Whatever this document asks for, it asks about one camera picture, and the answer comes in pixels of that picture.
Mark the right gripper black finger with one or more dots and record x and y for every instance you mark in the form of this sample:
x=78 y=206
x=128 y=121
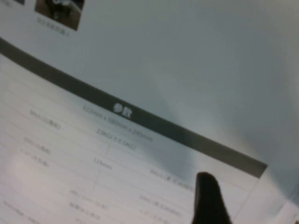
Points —
x=208 y=203

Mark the white product catalog book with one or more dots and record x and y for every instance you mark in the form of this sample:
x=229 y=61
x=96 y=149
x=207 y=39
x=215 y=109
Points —
x=116 y=70

